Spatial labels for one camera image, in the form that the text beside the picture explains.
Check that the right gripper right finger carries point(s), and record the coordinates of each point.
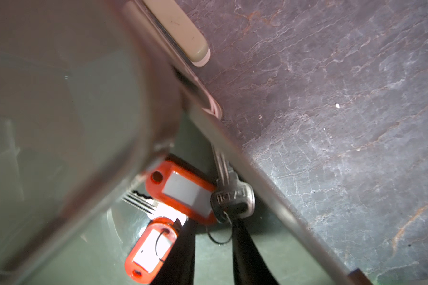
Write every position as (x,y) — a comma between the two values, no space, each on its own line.
(249,267)

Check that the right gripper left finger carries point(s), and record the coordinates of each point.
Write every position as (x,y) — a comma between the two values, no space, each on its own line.
(179,266)

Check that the silver key red tag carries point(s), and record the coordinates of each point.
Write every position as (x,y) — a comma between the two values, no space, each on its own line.
(179,185)

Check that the olive green drawer cabinet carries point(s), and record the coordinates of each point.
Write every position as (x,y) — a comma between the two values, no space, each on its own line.
(90,102)

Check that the beige cabinet side handle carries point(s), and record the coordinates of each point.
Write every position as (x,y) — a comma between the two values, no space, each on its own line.
(183,31)

